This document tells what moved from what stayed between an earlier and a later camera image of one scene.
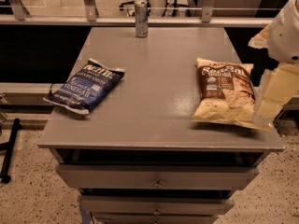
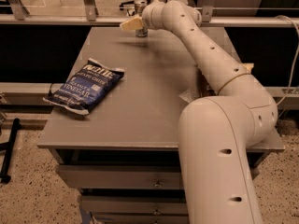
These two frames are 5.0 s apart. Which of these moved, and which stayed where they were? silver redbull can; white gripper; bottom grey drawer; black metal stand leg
Moved: white gripper
Stayed: bottom grey drawer; silver redbull can; black metal stand leg
